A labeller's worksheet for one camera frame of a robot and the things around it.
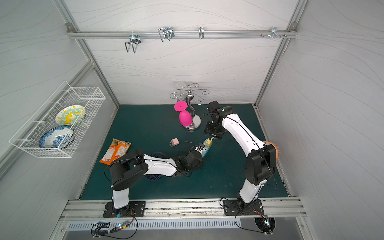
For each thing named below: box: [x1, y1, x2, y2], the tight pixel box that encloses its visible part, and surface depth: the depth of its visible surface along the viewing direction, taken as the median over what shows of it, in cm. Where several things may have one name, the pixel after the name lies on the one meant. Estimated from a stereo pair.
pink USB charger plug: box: [169, 137, 179, 148], surface depth 99 cm
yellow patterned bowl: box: [55, 105, 86, 126], surface depth 70 cm
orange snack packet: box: [99, 138, 132, 166], surface depth 95 cm
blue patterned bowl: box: [39, 126, 74, 149], surface depth 63 cm
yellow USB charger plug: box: [205, 138, 213, 147], surface depth 93 cm
